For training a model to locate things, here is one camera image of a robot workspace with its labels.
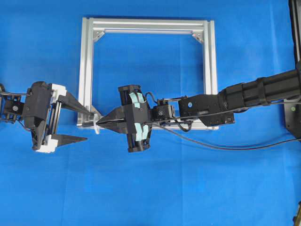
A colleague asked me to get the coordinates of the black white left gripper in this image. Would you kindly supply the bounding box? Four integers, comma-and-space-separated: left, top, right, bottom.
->
22, 81, 94, 153

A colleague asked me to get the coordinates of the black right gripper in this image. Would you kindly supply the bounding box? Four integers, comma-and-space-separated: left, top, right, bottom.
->
97, 85, 152, 153

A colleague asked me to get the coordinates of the black wire with plug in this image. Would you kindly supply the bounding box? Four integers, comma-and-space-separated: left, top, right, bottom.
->
88, 119, 301, 150

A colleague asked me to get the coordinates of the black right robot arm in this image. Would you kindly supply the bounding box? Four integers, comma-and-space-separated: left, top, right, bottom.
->
94, 69, 301, 152

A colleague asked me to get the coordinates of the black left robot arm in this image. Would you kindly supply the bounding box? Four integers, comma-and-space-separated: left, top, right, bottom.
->
0, 81, 92, 153

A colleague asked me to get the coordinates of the black metal stand right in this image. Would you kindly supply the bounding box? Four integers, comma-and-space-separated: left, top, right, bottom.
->
283, 0, 301, 142

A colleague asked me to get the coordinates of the translucent white string loop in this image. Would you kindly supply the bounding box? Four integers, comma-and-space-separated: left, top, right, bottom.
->
92, 114, 102, 135

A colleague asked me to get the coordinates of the silver aluminium extrusion frame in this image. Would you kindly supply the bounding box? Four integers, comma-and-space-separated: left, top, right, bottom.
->
78, 17, 218, 117

